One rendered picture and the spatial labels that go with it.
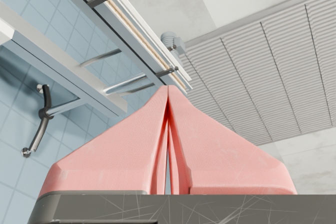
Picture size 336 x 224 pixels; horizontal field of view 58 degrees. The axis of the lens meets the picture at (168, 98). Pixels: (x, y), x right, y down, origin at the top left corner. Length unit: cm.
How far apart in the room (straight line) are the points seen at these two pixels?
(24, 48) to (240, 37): 258
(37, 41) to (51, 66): 15
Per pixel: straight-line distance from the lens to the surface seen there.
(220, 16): 340
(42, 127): 187
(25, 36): 137
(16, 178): 185
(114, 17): 119
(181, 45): 170
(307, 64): 405
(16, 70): 205
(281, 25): 356
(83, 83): 155
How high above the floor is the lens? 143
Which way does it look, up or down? 22 degrees down
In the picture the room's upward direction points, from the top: 71 degrees clockwise
